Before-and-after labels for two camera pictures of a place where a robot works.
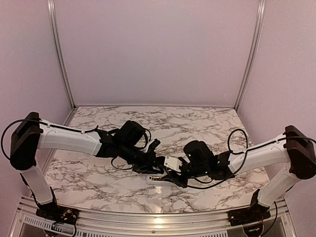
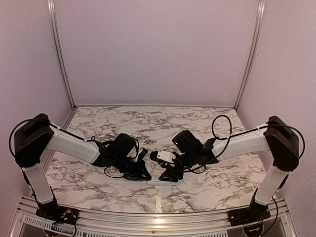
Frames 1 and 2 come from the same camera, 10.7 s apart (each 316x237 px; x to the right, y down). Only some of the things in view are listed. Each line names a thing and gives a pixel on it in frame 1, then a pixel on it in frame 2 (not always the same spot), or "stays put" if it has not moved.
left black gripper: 146,167 → 137,175
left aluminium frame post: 53,16 stays put
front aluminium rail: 280,223 stays put
